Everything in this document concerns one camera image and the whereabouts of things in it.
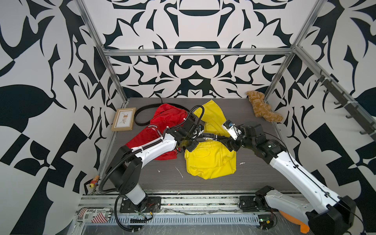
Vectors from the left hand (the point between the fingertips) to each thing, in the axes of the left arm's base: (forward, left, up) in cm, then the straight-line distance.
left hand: (192, 139), depth 87 cm
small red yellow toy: (-19, +54, -9) cm, 58 cm away
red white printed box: (-34, +48, -7) cm, 59 cm away
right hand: (-2, -17, +11) cm, 20 cm away
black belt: (-2, -10, +6) cm, 12 cm away
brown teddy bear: (+24, -50, -2) cm, 55 cm away
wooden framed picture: (+22, +47, -8) cm, 53 cm away
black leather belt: (+35, +24, -5) cm, 43 cm away
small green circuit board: (-40, -33, -11) cm, 53 cm away
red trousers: (+15, +16, +3) cm, 23 cm away
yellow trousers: (-12, -11, -3) cm, 16 cm away
